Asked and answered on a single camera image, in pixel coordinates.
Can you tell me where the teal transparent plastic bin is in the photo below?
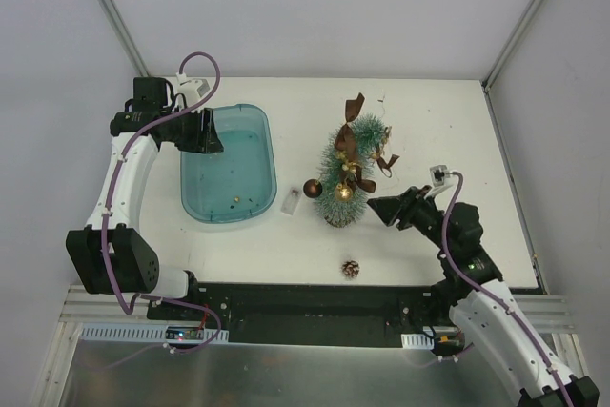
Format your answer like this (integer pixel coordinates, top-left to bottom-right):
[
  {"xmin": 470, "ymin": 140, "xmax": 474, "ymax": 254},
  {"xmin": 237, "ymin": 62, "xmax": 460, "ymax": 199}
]
[{"xmin": 180, "ymin": 104, "xmax": 277, "ymax": 224}]

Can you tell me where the gold ball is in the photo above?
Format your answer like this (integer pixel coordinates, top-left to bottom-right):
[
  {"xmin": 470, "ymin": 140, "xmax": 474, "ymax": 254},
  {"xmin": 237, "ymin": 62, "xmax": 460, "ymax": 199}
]
[{"xmin": 335, "ymin": 183, "xmax": 354, "ymax": 203}]

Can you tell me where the small frosted green christmas tree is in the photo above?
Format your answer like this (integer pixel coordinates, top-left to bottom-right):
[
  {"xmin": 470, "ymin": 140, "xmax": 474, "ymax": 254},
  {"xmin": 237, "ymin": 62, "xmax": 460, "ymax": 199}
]
[{"xmin": 314, "ymin": 113, "xmax": 387, "ymax": 229}]

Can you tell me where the frosted pine cone ornament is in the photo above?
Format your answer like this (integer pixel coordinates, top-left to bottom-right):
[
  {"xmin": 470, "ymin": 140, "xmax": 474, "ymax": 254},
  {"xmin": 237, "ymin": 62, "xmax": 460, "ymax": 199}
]
[{"xmin": 340, "ymin": 260, "xmax": 360, "ymax": 279}]

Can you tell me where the gold berry sprig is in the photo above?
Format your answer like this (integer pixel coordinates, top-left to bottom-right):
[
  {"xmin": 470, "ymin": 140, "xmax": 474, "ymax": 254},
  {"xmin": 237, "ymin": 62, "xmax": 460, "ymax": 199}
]
[{"xmin": 334, "ymin": 122, "xmax": 400, "ymax": 177}]

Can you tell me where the brown ribbon bow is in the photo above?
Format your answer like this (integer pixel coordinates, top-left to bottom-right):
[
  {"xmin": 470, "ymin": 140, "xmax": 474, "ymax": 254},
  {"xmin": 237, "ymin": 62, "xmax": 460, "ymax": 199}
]
[{"xmin": 336, "ymin": 92, "xmax": 393, "ymax": 193}]

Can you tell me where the brown matte ball ornament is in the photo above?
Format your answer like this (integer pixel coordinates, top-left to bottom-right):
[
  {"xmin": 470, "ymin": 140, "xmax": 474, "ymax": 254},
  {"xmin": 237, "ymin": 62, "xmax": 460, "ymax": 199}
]
[{"xmin": 302, "ymin": 178, "xmax": 323, "ymax": 199}]

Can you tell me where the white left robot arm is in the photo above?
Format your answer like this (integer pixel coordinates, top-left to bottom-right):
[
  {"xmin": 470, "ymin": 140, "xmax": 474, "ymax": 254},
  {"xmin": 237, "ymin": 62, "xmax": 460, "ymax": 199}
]
[{"xmin": 66, "ymin": 73, "xmax": 224, "ymax": 320}]

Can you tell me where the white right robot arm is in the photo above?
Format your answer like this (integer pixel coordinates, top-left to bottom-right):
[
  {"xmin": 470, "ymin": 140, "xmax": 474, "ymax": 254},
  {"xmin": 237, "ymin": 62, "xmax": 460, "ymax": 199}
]
[{"xmin": 368, "ymin": 187, "xmax": 600, "ymax": 406}]

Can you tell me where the right controller board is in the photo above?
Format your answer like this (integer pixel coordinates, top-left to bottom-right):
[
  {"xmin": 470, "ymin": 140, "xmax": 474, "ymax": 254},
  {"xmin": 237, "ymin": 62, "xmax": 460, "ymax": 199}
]
[{"xmin": 400, "ymin": 334, "xmax": 466, "ymax": 351}]

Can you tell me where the controller board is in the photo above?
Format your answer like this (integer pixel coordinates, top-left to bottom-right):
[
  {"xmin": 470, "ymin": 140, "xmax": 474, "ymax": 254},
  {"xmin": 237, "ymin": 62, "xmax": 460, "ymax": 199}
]
[
  {"xmin": 80, "ymin": 323, "xmax": 229, "ymax": 345},
  {"xmin": 400, "ymin": 334, "xmax": 466, "ymax": 351}
]

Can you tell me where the left controller board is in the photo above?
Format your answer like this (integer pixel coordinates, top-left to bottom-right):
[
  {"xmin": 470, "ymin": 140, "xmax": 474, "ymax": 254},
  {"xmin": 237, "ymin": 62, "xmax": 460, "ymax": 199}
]
[{"xmin": 80, "ymin": 323, "xmax": 229, "ymax": 345}]

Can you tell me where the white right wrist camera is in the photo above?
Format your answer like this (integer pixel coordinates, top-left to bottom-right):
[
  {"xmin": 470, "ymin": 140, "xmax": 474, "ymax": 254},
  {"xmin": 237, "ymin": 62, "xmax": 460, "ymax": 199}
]
[{"xmin": 428, "ymin": 165, "xmax": 452, "ymax": 197}]

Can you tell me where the left aluminium corner post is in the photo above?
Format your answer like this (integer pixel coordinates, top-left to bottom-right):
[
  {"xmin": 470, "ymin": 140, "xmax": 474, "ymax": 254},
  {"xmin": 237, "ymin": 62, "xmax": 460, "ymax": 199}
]
[{"xmin": 97, "ymin": 0, "xmax": 150, "ymax": 76}]

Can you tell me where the aluminium corner post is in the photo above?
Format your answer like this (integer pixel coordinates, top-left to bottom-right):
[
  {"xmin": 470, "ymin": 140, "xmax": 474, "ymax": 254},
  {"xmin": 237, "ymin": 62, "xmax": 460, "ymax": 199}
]
[
  {"xmin": 481, "ymin": 0, "xmax": 546, "ymax": 93},
  {"xmin": 97, "ymin": 0, "xmax": 150, "ymax": 76}
]

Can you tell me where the right aluminium corner post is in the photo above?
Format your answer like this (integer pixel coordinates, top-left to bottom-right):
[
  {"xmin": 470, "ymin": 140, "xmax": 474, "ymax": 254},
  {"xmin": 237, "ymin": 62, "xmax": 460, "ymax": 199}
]
[{"xmin": 481, "ymin": 0, "xmax": 546, "ymax": 93}]

